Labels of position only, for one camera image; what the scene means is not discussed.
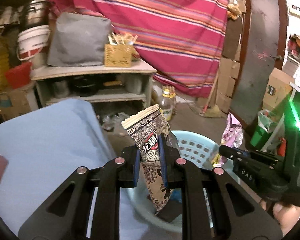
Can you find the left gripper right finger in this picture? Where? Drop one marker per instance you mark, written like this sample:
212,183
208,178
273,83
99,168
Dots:
255,223

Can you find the dark wooden door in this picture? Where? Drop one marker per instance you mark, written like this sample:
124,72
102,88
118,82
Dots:
263,44

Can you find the cardboard box under basket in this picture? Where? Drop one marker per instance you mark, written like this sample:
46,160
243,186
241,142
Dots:
17,102

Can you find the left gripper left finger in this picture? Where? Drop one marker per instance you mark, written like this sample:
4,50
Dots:
86,197

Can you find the striped red curtain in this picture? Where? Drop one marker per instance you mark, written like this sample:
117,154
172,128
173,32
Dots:
181,39

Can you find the blue table cloth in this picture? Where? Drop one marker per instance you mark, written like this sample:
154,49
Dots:
43,148

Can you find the steel cooking pot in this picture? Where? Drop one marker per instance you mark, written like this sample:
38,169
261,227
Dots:
34,14

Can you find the straw broom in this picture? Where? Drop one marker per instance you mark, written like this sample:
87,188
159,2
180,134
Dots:
210,110

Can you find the oil bottle on floor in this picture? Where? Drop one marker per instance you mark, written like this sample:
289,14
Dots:
167,102

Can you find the red woven basket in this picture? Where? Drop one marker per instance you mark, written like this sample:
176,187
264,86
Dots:
19,76

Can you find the patterned snack bag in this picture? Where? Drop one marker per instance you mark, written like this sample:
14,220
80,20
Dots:
144,128

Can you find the light blue laundry basket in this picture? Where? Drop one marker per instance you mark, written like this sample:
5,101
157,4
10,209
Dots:
207,200

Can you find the right human hand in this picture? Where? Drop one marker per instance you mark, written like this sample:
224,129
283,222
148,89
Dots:
286,215

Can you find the yellow chopstick holder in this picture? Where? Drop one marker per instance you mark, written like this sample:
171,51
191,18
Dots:
120,51

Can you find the green trash bin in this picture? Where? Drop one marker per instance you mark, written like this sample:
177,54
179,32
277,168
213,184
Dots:
267,121

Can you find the white plastic bucket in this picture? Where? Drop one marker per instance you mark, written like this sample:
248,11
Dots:
32,41

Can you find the cardboard box right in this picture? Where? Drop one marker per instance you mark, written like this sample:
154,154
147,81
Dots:
277,89

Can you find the pink snack wrapper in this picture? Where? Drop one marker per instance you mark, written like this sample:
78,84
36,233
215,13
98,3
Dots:
233,133

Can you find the grey low shelf cabinet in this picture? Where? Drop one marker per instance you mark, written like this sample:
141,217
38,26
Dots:
108,89

